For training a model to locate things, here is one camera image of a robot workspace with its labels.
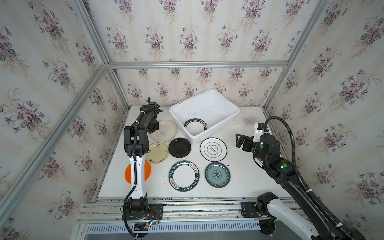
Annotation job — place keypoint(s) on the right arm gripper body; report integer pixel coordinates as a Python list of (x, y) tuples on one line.
[(247, 142)]

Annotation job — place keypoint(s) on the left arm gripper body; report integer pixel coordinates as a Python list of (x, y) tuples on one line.
[(151, 108)]

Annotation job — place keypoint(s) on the cream bear plate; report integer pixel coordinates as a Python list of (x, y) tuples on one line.
[(166, 132)]

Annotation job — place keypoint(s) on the green red rimmed plate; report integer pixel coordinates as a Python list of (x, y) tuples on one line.
[(195, 126)]

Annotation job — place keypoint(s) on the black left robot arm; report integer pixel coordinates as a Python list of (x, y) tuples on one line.
[(136, 146)]

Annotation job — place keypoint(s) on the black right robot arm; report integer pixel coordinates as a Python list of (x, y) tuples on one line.
[(319, 223)]

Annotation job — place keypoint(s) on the white plastic bin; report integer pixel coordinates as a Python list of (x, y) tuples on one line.
[(209, 106)]

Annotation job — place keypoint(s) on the white plate with quatrefoil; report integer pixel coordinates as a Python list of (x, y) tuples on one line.
[(213, 149)]

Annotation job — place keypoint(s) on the beige plate with calligraphy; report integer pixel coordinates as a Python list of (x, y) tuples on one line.
[(158, 152)]

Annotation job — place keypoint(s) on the black glossy plate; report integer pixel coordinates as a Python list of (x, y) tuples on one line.
[(179, 147)]

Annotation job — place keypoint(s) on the blue floral small plate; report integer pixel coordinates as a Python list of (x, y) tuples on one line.
[(217, 175)]

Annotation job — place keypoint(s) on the orange plate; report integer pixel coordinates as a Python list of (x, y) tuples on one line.
[(128, 174)]

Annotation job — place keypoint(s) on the green Hao Wei plate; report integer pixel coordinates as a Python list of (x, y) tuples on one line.
[(184, 176)]

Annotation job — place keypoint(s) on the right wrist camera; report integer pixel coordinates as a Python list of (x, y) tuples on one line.
[(259, 131)]

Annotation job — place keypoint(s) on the aluminium frame post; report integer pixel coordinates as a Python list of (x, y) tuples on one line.
[(117, 86)]

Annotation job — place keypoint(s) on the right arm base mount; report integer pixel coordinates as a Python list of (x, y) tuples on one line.
[(259, 208)]

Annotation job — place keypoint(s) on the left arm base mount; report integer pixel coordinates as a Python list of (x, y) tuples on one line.
[(140, 209)]

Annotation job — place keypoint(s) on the aluminium rail base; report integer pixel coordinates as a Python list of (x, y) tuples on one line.
[(185, 216)]

